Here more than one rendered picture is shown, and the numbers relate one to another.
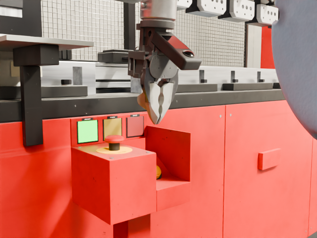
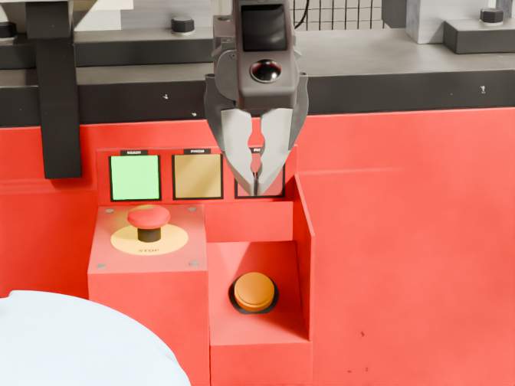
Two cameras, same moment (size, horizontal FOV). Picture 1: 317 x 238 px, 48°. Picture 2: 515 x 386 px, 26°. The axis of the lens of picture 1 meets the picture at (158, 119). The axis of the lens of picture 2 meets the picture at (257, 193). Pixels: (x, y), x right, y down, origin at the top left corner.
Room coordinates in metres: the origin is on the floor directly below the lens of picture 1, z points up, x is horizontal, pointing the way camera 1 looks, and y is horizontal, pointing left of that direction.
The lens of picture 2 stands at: (-0.03, -0.54, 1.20)
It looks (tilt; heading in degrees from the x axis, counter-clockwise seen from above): 21 degrees down; 35
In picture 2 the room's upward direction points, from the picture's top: straight up
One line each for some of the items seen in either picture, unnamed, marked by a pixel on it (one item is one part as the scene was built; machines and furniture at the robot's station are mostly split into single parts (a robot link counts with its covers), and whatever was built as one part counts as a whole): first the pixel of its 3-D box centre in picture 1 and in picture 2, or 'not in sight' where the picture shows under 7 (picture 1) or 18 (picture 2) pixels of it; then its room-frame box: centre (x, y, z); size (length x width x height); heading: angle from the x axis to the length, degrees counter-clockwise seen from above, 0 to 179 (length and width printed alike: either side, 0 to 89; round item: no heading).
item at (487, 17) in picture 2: not in sight; (491, 16); (1.20, -0.02, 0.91); 0.03 x 0.03 x 0.02
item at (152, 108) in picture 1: (146, 102); (237, 141); (0.75, 0.03, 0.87); 0.06 x 0.03 x 0.09; 39
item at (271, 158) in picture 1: (270, 158); not in sight; (1.47, -0.48, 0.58); 0.15 x 0.02 x 0.07; 132
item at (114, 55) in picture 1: (129, 55); not in sight; (1.37, 0.11, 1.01); 0.26 x 0.12 x 0.05; 42
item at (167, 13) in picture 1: (156, 11); not in sight; (0.74, 0.00, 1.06); 0.08 x 0.08 x 0.05
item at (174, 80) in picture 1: (167, 80); (280, 102); (0.75, -0.02, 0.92); 0.05 x 0.02 x 0.09; 129
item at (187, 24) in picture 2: (66, 82); (182, 25); (0.95, 0.25, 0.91); 0.03 x 0.03 x 0.02
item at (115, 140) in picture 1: (114, 144); (149, 227); (0.70, 0.09, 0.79); 0.04 x 0.04 x 0.04
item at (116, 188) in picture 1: (131, 160); (200, 262); (0.73, 0.06, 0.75); 0.20 x 0.16 x 0.18; 129
